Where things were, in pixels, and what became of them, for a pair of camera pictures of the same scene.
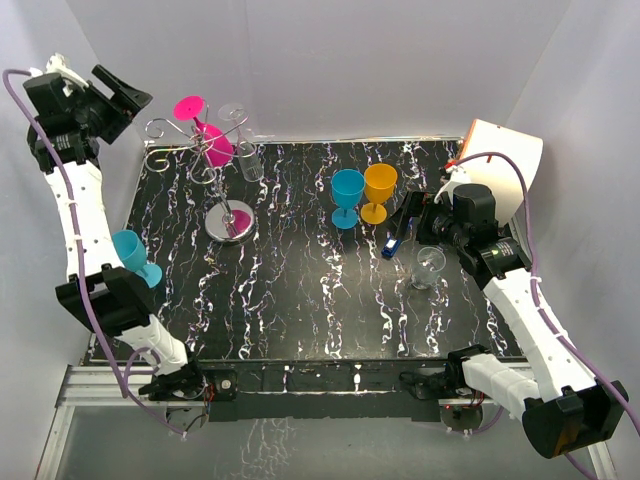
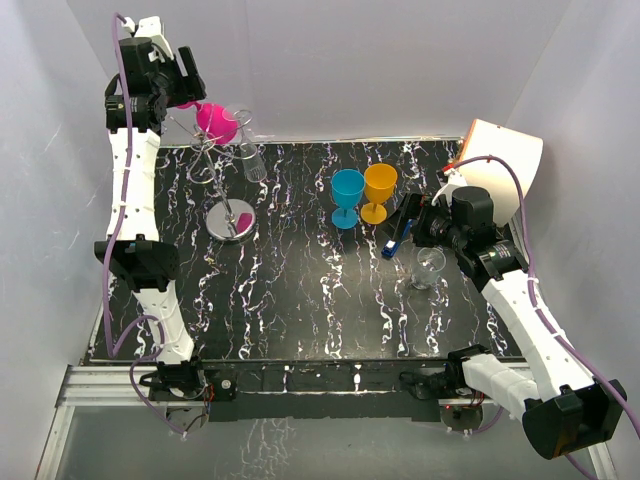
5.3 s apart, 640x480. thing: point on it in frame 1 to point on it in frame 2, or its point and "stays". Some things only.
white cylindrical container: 496,171 stays
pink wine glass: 215,145 to 212,124
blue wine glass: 347,188 stays
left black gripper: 126,104 to 192,87
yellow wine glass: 380,180 stays
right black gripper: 416,204 stays
